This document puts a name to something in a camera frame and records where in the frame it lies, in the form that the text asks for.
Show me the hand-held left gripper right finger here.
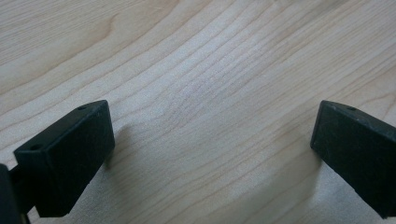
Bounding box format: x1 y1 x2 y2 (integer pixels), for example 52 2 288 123
310 100 396 219

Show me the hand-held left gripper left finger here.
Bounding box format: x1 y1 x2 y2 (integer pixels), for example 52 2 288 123
13 99 116 218

